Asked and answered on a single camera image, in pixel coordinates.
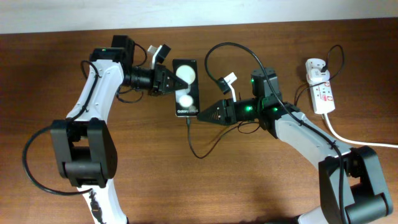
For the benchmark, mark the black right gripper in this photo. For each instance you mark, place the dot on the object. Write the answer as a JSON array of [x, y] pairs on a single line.
[[226, 119]]

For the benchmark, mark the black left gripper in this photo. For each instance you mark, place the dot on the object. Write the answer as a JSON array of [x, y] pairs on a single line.
[[161, 74]]

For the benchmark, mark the black smartphone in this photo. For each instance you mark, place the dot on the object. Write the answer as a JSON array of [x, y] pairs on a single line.
[[187, 100]]

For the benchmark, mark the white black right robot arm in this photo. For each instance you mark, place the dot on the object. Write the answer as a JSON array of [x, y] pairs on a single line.
[[352, 184]]

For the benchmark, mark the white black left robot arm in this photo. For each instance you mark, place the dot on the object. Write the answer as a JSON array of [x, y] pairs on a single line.
[[84, 150]]

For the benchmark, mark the white usb charger adapter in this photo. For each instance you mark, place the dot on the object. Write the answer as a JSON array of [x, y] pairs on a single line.
[[316, 76]]

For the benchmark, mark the white power strip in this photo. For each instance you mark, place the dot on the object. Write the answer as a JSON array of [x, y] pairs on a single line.
[[321, 94]]

